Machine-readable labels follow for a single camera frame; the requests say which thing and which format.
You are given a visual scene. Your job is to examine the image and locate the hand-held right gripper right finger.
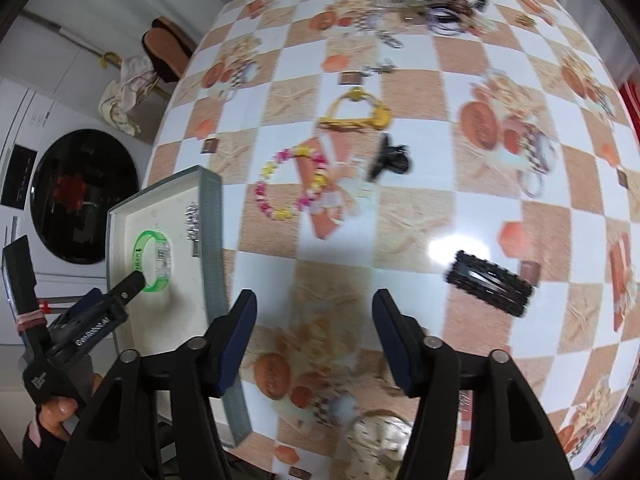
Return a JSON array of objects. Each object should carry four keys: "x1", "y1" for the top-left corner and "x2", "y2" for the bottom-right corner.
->
[{"x1": 372, "y1": 288, "x2": 576, "y2": 480}]

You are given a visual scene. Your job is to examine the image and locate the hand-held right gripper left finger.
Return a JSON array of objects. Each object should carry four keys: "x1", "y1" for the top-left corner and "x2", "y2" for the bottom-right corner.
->
[{"x1": 54, "y1": 288, "x2": 258, "y2": 480}]

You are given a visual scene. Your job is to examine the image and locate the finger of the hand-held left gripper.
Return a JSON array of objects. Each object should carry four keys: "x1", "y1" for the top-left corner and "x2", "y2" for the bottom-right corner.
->
[
  {"x1": 62, "y1": 287, "x2": 107, "y2": 324},
  {"x1": 106, "y1": 269, "x2": 147, "y2": 309}
]

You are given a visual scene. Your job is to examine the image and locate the green bangle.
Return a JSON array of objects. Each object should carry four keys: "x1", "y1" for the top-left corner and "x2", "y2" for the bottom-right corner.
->
[{"x1": 133, "y1": 229, "x2": 174, "y2": 294}]

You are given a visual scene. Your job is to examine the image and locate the grey jewelry tray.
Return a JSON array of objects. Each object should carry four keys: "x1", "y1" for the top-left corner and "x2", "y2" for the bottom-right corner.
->
[{"x1": 106, "y1": 165, "x2": 253, "y2": 448}]

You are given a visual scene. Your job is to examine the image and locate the cream polka dot bow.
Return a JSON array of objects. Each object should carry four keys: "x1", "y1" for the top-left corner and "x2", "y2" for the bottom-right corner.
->
[{"x1": 347, "y1": 409, "x2": 416, "y2": 467}]

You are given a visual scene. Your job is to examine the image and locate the black snap hair clip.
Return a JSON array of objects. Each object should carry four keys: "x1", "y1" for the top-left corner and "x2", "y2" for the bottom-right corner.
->
[{"x1": 443, "y1": 249, "x2": 535, "y2": 319}]

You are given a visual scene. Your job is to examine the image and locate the pink yellow beaded bracelet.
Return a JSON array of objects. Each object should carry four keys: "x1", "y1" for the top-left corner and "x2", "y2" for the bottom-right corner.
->
[{"x1": 254, "y1": 144, "x2": 331, "y2": 221}]

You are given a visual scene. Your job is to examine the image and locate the person's left forearm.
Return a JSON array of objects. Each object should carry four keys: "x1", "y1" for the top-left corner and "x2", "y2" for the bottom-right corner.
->
[{"x1": 21, "y1": 417, "x2": 69, "y2": 480}]

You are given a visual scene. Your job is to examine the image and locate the person's left hand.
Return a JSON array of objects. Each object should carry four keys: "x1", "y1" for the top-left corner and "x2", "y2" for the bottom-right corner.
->
[{"x1": 36, "y1": 376, "x2": 104, "y2": 442}]

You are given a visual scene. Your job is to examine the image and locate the grey metal rod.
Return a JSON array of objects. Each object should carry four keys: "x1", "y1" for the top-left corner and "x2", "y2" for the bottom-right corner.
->
[{"x1": 35, "y1": 293, "x2": 109, "y2": 307}]

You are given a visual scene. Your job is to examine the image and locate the white washing machine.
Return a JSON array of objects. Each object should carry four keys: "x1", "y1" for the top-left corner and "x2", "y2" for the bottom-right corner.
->
[{"x1": 0, "y1": 76, "x2": 147, "y2": 347}]

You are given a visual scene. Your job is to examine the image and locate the checkered printed tablecloth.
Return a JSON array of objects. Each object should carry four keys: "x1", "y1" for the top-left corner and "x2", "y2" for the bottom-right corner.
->
[{"x1": 142, "y1": 0, "x2": 640, "y2": 480}]

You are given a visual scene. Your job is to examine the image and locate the black claw hair clip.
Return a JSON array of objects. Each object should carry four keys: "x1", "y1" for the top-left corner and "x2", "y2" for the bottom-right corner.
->
[{"x1": 366, "y1": 132, "x2": 414, "y2": 184}]

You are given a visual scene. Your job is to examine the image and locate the blue box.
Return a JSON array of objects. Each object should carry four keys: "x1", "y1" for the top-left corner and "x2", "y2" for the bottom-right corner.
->
[{"x1": 584, "y1": 399, "x2": 634, "y2": 477}]

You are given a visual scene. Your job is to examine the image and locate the brown chair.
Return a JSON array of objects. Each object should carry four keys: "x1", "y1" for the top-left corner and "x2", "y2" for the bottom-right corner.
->
[{"x1": 141, "y1": 17, "x2": 199, "y2": 84}]

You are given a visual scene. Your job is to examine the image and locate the red panel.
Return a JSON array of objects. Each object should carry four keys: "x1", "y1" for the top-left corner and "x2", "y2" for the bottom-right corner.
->
[{"x1": 620, "y1": 67, "x2": 640, "y2": 142}]

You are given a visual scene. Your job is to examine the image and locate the clear hair clip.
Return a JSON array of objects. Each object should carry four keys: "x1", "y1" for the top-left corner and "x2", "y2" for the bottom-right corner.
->
[{"x1": 370, "y1": 0, "x2": 442, "y2": 12}]

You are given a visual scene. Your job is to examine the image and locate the silver keychain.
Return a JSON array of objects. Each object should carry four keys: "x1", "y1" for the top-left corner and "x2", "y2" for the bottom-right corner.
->
[{"x1": 374, "y1": 29, "x2": 404, "y2": 51}]

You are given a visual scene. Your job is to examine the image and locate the purple hair ties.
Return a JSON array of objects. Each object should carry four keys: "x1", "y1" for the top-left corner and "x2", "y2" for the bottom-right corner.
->
[{"x1": 429, "y1": 5, "x2": 467, "y2": 37}]

